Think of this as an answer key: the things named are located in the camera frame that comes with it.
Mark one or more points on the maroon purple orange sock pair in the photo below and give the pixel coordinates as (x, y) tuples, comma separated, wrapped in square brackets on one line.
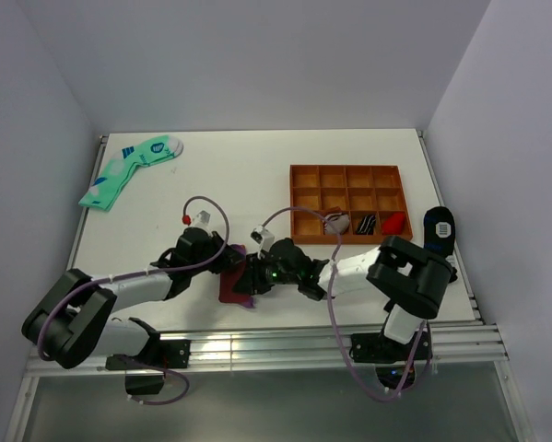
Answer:
[(230, 274)]

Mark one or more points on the black blue sock pair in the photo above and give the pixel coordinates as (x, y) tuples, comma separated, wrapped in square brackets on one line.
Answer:
[(439, 235)]

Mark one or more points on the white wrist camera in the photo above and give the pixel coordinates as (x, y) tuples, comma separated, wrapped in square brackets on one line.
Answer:
[(200, 220), (263, 238)]

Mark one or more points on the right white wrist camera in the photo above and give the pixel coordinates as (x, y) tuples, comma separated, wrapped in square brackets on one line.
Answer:
[(263, 238)]

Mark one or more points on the rolled white maroon sock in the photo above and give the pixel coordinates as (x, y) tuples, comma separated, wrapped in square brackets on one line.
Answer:
[(336, 221)]

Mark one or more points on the mint green sock pair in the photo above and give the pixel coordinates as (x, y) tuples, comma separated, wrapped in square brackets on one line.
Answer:
[(117, 172)]

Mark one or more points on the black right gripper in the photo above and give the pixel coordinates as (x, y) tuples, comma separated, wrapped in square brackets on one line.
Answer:
[(252, 281)]

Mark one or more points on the rolled red sock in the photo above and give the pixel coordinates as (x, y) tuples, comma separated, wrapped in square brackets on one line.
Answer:
[(394, 224)]

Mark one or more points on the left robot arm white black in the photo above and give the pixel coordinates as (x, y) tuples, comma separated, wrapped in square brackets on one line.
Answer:
[(76, 320)]

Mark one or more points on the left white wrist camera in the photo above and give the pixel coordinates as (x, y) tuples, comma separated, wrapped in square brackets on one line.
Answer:
[(200, 220)]

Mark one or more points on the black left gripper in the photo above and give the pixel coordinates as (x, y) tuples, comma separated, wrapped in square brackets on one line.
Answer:
[(222, 249)]

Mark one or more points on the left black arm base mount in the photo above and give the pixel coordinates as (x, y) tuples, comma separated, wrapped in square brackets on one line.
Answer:
[(147, 373)]

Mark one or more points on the orange compartment tray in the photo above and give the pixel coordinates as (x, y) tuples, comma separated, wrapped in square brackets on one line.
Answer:
[(357, 190)]

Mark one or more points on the aluminium table front rail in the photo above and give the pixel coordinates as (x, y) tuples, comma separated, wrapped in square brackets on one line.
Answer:
[(314, 348)]

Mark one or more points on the rolled black white striped sock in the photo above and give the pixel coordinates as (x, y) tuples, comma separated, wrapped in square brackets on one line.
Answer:
[(366, 225)]

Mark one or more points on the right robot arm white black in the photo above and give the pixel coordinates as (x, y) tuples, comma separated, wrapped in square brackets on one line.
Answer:
[(413, 279)]

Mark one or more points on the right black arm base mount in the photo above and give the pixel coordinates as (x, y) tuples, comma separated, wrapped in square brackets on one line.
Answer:
[(389, 357)]

